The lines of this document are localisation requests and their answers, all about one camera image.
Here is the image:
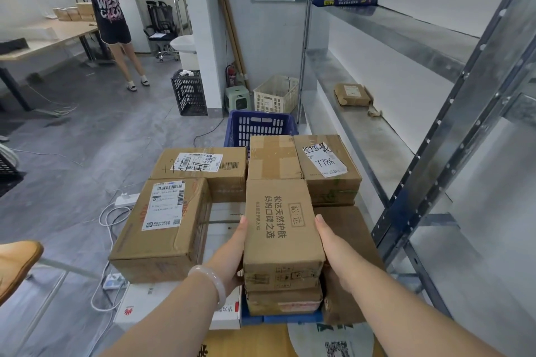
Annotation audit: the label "large brown box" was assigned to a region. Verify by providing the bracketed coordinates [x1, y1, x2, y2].
[314, 206, 386, 326]
[245, 285, 324, 316]

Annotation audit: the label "metal shelving rack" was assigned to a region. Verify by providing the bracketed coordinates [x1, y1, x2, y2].
[297, 0, 536, 357]

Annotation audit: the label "cardboard box with white label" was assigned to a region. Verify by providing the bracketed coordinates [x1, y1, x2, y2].
[108, 177, 212, 284]

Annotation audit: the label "white round chair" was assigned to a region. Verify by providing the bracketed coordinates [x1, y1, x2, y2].
[169, 34, 198, 71]

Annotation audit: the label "cream plastic basket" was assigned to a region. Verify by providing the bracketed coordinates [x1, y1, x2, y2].
[253, 74, 300, 114]

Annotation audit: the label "black desktop printer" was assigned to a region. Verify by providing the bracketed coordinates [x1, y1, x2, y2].
[0, 37, 28, 55]

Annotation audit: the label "dark blue plastic crate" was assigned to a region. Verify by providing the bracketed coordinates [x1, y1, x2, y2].
[224, 109, 299, 148]

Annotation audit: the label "box with Chinese print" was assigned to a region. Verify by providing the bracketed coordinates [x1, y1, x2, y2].
[242, 178, 327, 291]

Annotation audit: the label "person's left forearm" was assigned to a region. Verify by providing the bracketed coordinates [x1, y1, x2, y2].
[100, 273, 218, 357]

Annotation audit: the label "white power cable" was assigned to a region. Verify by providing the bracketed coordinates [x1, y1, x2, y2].
[90, 204, 133, 312]

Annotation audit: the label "translucent white bracelet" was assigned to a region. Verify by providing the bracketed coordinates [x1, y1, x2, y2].
[187, 264, 227, 311]

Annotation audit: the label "black plastic crate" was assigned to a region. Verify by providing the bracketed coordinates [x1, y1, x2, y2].
[170, 70, 208, 117]
[0, 143, 22, 180]

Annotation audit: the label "white power strip with plugs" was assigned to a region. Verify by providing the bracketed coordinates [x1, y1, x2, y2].
[102, 273, 126, 291]

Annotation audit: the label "yellow printed cardboard box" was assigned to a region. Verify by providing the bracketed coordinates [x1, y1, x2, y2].
[200, 321, 386, 357]

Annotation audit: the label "wooden poles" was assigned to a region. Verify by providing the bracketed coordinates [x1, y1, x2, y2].
[217, 0, 251, 90]

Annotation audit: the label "box with scribbled label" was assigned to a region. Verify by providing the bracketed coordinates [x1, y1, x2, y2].
[150, 146, 248, 202]

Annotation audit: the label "green plastic stool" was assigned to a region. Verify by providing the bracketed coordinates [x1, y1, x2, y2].
[224, 85, 252, 114]

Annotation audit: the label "person's right forearm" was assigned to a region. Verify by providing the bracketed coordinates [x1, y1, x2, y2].
[347, 264, 503, 357]

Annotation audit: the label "pile of small parcels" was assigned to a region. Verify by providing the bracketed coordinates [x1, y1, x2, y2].
[52, 2, 97, 22]

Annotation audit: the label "person's right hand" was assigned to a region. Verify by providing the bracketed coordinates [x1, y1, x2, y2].
[314, 214, 384, 294]

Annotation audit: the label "white router box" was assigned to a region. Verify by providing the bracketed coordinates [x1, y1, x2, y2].
[113, 223, 243, 330]
[205, 201, 246, 224]

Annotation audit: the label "long wooden work table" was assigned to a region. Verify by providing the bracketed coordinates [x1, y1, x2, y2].
[0, 20, 109, 113]

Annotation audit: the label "office chair with castors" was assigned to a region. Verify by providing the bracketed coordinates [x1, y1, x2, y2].
[157, 41, 181, 62]

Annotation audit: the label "white standing air conditioner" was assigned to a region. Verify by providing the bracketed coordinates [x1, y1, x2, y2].
[99, 0, 151, 54]

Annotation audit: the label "person's left hand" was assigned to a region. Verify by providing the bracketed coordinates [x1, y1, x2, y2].
[205, 215, 248, 295]

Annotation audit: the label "metal stair railing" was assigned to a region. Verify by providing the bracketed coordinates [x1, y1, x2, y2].
[174, 0, 193, 35]

